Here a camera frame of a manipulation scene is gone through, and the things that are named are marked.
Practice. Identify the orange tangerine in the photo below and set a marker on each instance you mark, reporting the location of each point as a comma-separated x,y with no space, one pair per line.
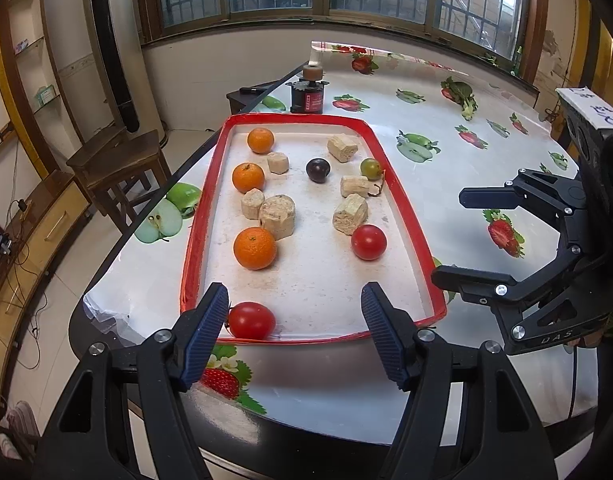
261,140
255,248
248,176

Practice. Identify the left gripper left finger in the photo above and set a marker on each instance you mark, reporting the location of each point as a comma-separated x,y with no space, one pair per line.
89,436

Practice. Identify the dark purple plum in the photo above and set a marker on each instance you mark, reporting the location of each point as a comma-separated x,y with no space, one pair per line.
318,170

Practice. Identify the green bottle on sill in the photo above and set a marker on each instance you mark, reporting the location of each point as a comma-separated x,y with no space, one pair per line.
517,61

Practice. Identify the tall grey air conditioner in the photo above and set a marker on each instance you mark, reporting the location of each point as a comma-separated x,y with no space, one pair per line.
114,37

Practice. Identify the dark red jar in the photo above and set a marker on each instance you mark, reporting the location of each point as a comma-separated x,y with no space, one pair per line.
307,93

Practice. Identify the biscuit piece in tray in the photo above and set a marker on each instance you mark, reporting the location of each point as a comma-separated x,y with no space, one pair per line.
359,185
251,203
351,213

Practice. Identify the red tomato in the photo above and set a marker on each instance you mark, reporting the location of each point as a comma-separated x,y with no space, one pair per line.
250,320
368,242

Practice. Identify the beige biscuit block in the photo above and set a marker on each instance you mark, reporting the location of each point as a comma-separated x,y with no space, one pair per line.
342,147

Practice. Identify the large round biscuit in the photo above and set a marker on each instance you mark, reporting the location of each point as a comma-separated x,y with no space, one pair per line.
277,215

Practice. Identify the wooden stool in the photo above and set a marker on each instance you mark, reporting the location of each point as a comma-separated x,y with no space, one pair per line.
112,168

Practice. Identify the dry fruit stem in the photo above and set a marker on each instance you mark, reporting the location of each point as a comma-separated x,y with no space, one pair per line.
376,186

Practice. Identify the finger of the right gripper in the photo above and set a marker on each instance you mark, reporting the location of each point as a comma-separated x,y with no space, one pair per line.
502,290
557,201

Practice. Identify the green vegetable toy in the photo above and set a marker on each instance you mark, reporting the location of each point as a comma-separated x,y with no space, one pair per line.
461,94

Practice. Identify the beige biscuit piece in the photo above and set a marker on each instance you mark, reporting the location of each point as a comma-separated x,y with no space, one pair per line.
277,162

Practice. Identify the red rimmed white tray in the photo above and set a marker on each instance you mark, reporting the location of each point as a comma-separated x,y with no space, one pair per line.
314,285

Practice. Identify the wooden shelf unit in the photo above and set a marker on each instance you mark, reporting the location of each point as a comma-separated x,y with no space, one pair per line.
29,84

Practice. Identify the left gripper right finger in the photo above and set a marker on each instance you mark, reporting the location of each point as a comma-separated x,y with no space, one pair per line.
468,415

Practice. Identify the green round fruit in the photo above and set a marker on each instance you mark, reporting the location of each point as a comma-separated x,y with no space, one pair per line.
371,169

